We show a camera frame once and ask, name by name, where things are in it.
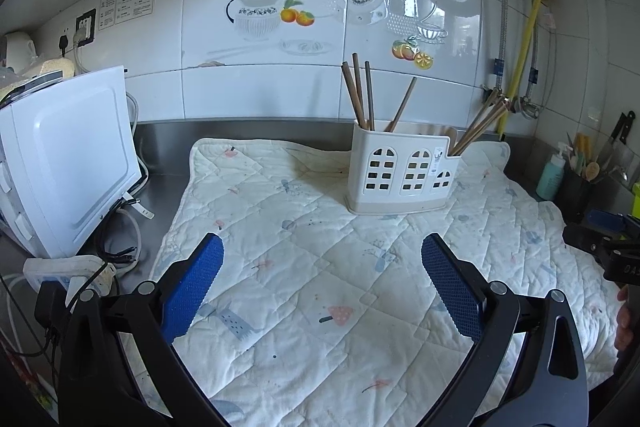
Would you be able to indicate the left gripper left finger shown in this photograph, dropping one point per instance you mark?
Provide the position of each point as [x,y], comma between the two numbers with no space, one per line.
[97,386]

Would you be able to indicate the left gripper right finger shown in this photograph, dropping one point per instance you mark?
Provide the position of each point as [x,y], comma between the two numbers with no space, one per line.
[548,385]

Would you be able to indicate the person's right hand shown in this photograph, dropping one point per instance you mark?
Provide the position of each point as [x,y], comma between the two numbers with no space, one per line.
[624,334]

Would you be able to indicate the green plastic dish rack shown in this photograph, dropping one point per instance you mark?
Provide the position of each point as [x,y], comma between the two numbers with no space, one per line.
[635,209]

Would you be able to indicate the black utensil crock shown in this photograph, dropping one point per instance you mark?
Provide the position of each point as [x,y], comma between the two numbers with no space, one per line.
[577,196]

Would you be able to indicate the wooden spoon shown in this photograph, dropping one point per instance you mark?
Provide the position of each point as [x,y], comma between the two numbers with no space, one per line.
[592,171]

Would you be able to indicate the white power strip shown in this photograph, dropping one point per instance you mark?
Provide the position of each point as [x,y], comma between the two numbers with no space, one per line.
[71,273]

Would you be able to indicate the teal spray bottle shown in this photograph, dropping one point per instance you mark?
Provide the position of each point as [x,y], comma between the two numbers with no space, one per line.
[553,172]

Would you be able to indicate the chrome angle valve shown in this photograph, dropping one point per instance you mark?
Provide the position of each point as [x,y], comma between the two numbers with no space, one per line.
[526,108]

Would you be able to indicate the white quilted mat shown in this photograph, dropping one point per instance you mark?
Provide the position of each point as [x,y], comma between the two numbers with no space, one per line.
[319,317]

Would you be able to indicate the white microwave oven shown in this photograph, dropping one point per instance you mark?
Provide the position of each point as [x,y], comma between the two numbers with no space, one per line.
[67,157]

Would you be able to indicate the white plastic utensil holder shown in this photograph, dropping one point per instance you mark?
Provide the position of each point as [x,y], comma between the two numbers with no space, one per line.
[394,173]

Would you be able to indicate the black handle cleaver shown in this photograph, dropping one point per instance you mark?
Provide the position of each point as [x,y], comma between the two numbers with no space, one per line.
[607,149]

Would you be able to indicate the black handle kitchen knife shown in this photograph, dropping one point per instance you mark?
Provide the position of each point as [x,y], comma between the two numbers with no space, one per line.
[628,120]

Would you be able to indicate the black wall socket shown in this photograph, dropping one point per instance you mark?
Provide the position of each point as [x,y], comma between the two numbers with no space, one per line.
[85,28]

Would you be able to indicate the wall instruction label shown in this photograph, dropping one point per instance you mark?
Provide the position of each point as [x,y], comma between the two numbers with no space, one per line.
[114,12]

